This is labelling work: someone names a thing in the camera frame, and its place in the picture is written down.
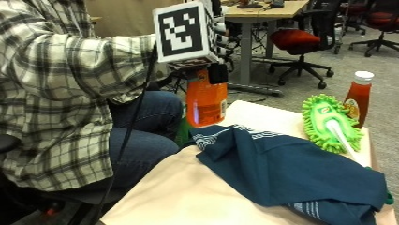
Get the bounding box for orange plastic bottle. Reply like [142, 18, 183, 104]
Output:
[185, 68, 230, 128]

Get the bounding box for white cube with black markers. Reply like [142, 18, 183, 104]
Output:
[150, 0, 220, 65]

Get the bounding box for green plastic object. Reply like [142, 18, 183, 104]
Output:
[173, 116, 197, 148]

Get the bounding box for red office chair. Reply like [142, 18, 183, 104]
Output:
[347, 0, 399, 58]
[267, 0, 347, 91]

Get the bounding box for wooden desk grey legs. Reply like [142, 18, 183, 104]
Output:
[220, 0, 311, 98]

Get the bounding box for dark teal cloth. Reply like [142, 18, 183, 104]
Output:
[189, 123, 393, 225]

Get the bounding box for red ketchup bottle white cap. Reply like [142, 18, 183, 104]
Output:
[343, 70, 375, 130]

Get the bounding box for the person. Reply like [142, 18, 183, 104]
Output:
[0, 0, 185, 201]

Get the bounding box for black glove cable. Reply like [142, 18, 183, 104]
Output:
[86, 41, 161, 225]

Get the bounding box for green microfiber duster white handle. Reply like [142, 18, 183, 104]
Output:
[300, 93, 373, 169]

